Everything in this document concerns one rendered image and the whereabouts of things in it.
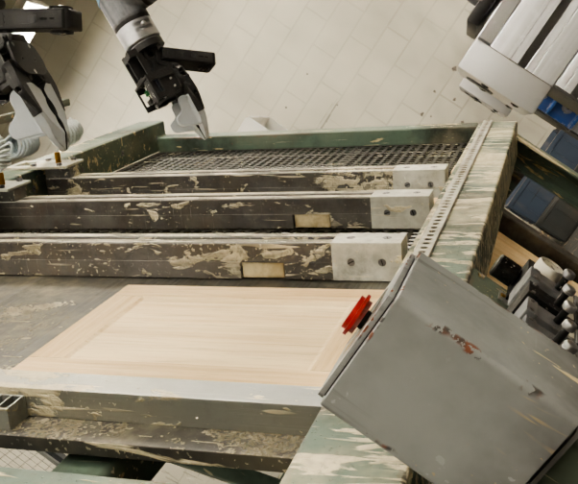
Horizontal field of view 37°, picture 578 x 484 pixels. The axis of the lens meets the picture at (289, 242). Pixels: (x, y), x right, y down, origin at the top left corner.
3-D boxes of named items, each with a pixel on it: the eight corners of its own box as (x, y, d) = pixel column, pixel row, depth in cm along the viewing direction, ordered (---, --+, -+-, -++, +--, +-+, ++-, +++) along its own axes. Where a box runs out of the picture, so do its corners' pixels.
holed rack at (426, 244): (407, 305, 124) (406, 302, 124) (386, 305, 125) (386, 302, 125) (493, 121, 275) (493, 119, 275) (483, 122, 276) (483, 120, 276)
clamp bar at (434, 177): (445, 201, 201) (441, 97, 195) (10, 205, 237) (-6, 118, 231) (450, 190, 210) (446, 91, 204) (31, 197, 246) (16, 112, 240)
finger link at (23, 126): (36, 167, 110) (0, 104, 109) (73, 145, 108) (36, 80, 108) (23, 169, 107) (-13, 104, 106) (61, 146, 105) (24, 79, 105)
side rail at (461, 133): (477, 160, 272) (476, 126, 269) (160, 169, 305) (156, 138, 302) (479, 156, 279) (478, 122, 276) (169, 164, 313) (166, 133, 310)
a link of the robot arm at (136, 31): (144, 30, 171) (156, 9, 164) (156, 49, 171) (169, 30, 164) (111, 41, 167) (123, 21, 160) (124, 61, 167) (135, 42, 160)
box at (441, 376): (593, 430, 64) (391, 292, 65) (498, 533, 69) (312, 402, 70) (589, 363, 75) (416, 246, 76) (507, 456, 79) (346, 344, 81)
